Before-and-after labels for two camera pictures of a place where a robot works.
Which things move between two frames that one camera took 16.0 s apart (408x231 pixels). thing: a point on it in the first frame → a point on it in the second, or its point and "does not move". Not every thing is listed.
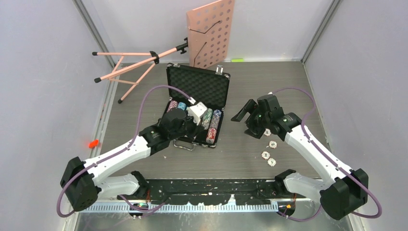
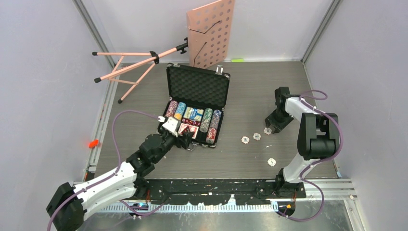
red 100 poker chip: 265,155 → 245,140
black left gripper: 196,128 → 185,139
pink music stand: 209,35 does not move
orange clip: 93,144 does not move
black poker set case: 185,83 does not move
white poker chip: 267,132 does not move
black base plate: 210,191 does not move
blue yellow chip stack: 182,106 does not move
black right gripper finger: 254,131 → 281,127
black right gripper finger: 249,106 → 275,129
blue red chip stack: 214,123 does not move
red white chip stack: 172,104 does not move
